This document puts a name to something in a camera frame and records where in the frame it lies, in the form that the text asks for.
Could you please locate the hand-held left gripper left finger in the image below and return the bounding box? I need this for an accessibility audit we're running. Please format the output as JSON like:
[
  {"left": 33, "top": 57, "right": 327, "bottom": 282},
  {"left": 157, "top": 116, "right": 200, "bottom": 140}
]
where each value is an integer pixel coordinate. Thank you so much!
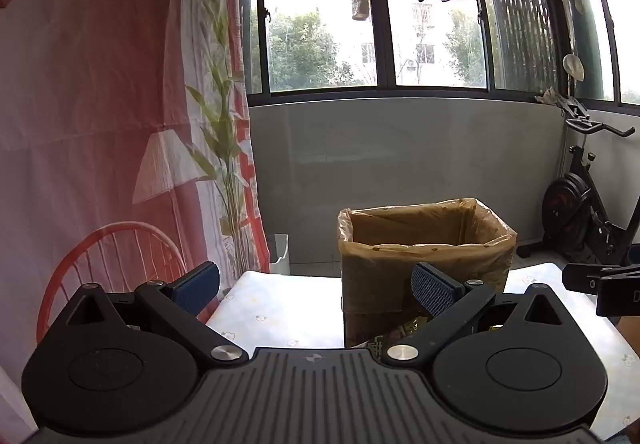
[{"left": 47, "top": 261, "right": 249, "bottom": 367}]

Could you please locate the pale cloth on handlebar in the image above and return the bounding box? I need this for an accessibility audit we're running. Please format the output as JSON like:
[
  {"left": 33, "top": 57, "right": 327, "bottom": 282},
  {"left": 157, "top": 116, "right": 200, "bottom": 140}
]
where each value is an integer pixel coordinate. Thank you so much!
[{"left": 535, "top": 88, "right": 568, "bottom": 107}]

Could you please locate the pink printed curtain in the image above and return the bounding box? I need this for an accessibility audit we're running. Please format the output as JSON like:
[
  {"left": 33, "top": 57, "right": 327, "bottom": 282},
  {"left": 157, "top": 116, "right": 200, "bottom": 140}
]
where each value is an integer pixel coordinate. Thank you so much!
[{"left": 0, "top": 0, "right": 273, "bottom": 425}]

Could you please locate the black exercise bike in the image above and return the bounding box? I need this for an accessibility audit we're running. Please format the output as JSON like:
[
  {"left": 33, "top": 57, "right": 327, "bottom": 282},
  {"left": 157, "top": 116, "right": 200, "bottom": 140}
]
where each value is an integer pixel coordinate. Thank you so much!
[{"left": 516, "top": 96, "right": 640, "bottom": 270}]

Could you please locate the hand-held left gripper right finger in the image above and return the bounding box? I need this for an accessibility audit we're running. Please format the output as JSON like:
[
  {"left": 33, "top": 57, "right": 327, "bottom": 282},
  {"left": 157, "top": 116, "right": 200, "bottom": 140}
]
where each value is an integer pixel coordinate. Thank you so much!
[{"left": 381, "top": 262, "right": 583, "bottom": 367}]

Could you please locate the white hanging bag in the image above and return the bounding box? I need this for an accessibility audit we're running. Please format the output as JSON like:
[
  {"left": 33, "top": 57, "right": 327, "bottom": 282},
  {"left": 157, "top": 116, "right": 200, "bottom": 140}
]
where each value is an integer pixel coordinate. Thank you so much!
[{"left": 563, "top": 55, "right": 586, "bottom": 82}]

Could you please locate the brown cardboard box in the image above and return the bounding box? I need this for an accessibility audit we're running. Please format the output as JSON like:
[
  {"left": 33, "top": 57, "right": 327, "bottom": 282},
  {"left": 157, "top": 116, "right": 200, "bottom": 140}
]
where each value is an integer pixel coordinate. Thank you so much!
[{"left": 337, "top": 198, "right": 517, "bottom": 349}]

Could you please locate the white waste bin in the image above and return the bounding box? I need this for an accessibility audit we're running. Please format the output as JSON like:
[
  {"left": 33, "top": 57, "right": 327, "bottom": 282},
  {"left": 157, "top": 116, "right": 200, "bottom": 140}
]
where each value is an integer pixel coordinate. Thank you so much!
[{"left": 267, "top": 234, "right": 290, "bottom": 275}]

